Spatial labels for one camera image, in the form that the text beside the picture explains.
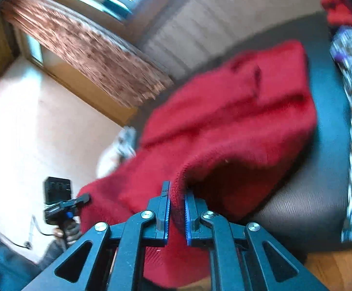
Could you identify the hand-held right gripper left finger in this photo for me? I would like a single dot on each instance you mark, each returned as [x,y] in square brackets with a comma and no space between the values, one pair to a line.
[164,215]

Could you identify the person's left hand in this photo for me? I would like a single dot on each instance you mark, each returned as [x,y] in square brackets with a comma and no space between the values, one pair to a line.
[71,232]

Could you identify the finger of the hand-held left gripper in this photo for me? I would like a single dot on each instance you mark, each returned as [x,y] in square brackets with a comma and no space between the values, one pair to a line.
[82,200]

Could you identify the brown floral curtain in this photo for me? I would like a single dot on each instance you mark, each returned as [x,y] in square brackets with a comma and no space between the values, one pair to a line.
[88,51]

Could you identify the person's left forearm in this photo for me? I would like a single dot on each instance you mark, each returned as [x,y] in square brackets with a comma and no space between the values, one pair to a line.
[53,251]

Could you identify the white cloth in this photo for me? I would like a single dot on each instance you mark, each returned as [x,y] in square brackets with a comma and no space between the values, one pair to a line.
[109,157]

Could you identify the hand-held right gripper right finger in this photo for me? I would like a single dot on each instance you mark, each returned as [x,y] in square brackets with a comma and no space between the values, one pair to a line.
[188,218]

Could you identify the person's blue trousers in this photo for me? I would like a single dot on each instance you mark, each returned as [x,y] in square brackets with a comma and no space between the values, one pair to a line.
[3,257]

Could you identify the black padded bench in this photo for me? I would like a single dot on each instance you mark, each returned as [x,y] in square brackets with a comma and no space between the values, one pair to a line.
[324,97]

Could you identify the crimson fuzzy sweater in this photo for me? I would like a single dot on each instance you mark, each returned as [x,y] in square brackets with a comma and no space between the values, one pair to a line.
[224,121]

